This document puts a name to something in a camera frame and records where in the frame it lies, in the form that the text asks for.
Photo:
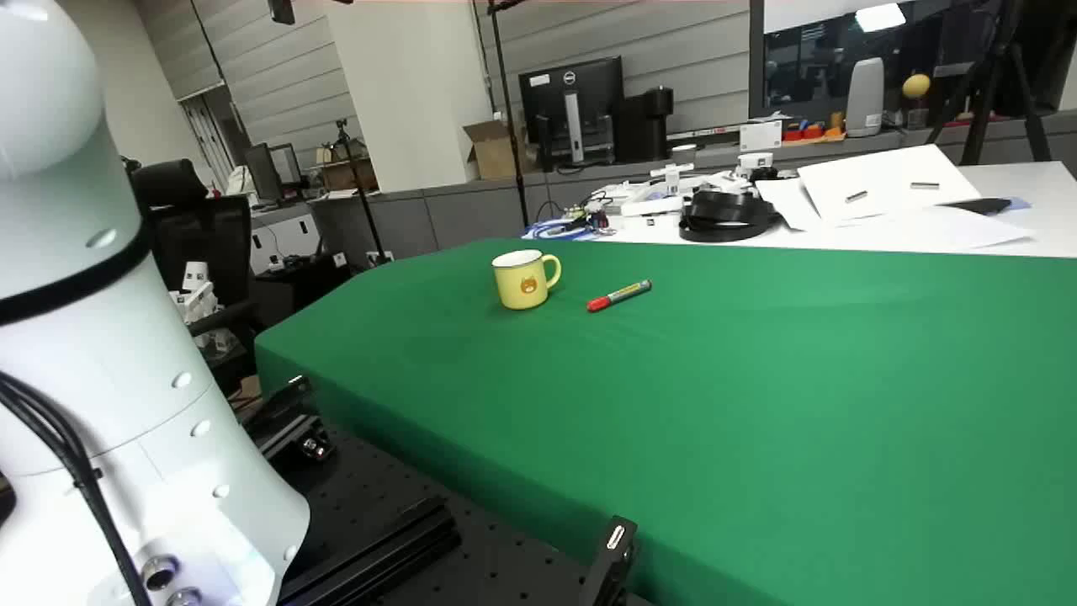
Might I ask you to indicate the red capped marker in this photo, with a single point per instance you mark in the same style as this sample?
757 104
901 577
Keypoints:
617 295

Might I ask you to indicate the yellow mug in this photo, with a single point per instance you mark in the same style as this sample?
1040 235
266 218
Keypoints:
518 282

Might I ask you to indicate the grey desk partition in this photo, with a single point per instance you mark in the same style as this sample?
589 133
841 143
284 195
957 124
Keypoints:
450 218

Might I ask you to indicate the white electronics box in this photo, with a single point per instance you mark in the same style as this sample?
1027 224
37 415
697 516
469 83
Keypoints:
644 195

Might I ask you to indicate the brown cardboard box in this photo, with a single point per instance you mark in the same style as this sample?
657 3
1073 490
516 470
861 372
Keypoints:
489 151

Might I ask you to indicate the black round coiled item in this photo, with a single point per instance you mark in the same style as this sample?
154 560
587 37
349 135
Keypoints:
725 213

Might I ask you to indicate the black computer box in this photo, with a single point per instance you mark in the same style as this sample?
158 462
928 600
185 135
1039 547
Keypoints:
639 124

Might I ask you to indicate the black Dell monitor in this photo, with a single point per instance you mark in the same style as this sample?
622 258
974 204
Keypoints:
561 95

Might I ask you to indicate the green tablecloth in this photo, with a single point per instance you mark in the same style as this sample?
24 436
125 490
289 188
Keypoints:
727 404

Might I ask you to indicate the black optical breadboard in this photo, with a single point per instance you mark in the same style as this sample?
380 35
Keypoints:
491 560

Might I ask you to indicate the small white box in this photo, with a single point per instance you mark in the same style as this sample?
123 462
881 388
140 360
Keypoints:
757 135

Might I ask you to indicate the orange small items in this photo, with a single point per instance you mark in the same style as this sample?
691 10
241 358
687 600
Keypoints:
813 133

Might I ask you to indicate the small white figurine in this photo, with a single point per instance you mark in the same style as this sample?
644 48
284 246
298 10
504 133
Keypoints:
195 291

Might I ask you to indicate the black office chair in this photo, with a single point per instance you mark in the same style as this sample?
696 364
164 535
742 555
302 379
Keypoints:
202 241

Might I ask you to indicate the large white paper sheet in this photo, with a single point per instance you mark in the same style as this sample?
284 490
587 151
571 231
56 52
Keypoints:
887 180

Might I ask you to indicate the dark glass window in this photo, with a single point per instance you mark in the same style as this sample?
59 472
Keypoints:
830 52

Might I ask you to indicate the white upright speaker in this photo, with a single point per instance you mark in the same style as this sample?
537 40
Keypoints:
866 95

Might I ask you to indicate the yellow ball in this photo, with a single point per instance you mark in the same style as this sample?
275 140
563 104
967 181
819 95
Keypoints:
917 86

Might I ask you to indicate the black flat phone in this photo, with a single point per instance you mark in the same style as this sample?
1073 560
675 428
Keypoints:
981 207

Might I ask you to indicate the black aluminium rail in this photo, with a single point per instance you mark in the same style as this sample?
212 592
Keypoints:
371 555

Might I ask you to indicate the black camera tripod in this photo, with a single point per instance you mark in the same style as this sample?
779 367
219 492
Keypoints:
997 78

